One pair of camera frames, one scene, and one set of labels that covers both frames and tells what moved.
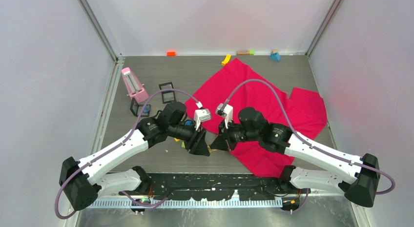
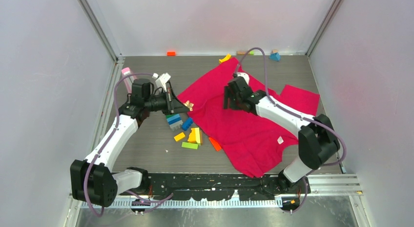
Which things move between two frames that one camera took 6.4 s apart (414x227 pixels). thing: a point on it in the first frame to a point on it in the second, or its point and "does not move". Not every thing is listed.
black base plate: (216, 187) does not move
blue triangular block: (275, 56) does not move
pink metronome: (134, 87) does not move
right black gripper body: (228, 133) to (233, 101)
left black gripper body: (189, 143) to (165, 102)
